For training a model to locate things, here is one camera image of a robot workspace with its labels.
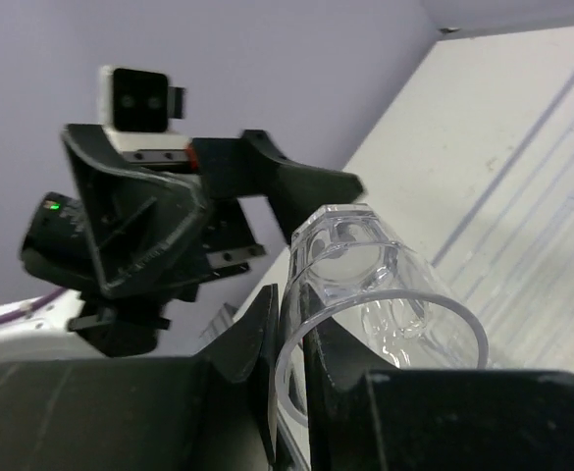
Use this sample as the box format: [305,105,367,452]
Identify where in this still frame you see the clear drinking glass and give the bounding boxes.
[275,204,489,426]

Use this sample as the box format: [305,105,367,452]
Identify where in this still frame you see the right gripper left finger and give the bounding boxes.
[0,285,279,470]

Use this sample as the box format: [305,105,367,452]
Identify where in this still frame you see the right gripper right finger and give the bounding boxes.
[301,288,574,471]

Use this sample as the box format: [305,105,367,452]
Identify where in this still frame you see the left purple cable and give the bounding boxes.
[0,288,67,328]

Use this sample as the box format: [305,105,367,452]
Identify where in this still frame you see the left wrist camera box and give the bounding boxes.
[97,65,189,153]

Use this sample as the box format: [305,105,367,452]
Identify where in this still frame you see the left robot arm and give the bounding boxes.
[0,124,364,363]

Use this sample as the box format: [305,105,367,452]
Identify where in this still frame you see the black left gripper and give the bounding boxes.
[61,124,365,302]

